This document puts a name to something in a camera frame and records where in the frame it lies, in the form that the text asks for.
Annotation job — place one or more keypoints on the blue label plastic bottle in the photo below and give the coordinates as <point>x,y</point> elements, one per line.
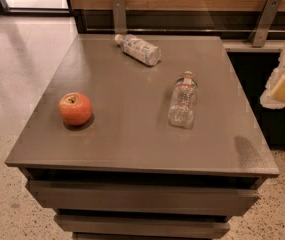
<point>139,49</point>

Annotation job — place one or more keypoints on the clear plastic bottle red label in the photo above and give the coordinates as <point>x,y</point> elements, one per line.
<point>183,101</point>

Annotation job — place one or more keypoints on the lower grey drawer front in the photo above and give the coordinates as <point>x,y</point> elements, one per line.
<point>141,227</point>

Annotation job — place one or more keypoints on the grey drawer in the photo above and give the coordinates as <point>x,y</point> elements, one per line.
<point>141,227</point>
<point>143,198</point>

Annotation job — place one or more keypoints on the red apple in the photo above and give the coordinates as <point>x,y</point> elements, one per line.
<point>75,109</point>

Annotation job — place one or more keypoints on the upper grey drawer front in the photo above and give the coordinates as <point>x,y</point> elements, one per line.
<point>143,198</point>

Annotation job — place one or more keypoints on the left metal wall bracket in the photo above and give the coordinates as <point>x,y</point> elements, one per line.
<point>119,16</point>

